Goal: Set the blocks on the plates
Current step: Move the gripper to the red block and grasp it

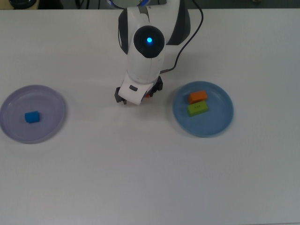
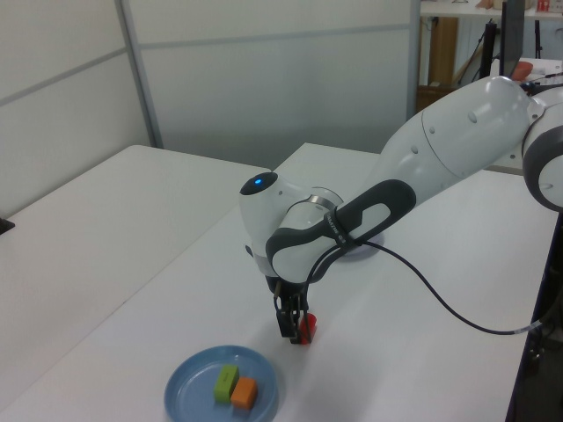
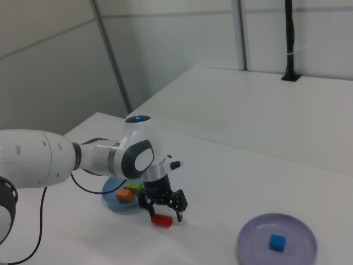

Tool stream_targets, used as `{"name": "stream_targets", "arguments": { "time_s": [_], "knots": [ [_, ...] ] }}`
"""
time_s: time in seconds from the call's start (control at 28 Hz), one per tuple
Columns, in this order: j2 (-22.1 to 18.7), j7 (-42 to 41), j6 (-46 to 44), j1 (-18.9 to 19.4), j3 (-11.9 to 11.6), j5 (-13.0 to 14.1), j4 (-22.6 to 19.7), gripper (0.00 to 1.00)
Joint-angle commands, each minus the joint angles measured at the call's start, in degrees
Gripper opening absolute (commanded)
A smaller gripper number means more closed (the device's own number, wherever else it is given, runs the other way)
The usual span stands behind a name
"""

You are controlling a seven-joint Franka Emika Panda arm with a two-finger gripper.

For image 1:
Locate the orange block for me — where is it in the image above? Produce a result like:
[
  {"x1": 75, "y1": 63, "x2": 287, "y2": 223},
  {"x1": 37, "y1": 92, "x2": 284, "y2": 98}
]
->
[{"x1": 187, "y1": 90, "x2": 208, "y2": 105}]

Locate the green block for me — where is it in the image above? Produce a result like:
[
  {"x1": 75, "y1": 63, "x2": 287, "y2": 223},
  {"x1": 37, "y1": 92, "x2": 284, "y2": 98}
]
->
[{"x1": 187, "y1": 101, "x2": 209, "y2": 117}]

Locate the blue block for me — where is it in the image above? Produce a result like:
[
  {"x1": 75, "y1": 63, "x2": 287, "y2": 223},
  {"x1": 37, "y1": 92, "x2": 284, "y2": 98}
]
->
[{"x1": 24, "y1": 111, "x2": 40, "y2": 124}]

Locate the blue plate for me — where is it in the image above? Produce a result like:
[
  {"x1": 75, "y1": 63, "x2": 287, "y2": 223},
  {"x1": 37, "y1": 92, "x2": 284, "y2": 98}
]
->
[{"x1": 172, "y1": 81, "x2": 234, "y2": 138}]

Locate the purple plate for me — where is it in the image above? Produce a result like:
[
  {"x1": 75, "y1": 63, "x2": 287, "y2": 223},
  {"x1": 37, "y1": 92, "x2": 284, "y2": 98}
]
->
[{"x1": 0, "y1": 84, "x2": 66, "y2": 144}]

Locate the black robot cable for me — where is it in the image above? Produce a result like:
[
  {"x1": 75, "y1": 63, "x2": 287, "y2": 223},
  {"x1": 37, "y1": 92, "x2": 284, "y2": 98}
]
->
[{"x1": 161, "y1": 0, "x2": 204, "y2": 74}]

